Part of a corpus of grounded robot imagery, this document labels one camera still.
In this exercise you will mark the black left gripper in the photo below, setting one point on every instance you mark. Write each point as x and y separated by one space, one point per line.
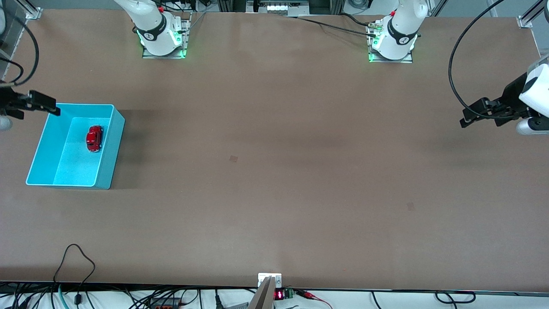
511 97

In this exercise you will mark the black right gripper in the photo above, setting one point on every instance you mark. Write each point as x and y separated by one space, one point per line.
9 101

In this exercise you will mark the red beetle toy car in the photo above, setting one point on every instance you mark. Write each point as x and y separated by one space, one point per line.
94 138

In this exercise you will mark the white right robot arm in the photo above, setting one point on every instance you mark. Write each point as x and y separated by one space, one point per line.
152 25

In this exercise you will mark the blue plastic box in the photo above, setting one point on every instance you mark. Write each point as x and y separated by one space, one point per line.
77 167

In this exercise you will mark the orange connector box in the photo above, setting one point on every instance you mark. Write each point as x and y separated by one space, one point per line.
165 302

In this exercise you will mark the lit control device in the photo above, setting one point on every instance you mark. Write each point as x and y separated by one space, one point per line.
276 6

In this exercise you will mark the red clip lead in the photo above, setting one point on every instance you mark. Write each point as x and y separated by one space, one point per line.
315 297

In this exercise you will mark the green terminal block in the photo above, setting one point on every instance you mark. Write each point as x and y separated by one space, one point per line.
288 293

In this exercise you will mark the red digit display module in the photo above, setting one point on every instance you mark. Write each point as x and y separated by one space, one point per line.
279 295

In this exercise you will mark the grey metal bar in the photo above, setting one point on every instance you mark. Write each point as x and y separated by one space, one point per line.
262 296

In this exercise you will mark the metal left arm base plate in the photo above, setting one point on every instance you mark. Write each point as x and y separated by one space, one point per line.
407 59

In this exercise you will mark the aluminium frame corner bracket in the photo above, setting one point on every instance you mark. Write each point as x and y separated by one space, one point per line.
33 13
524 22

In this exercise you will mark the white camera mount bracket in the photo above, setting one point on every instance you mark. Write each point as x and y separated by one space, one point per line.
269 278

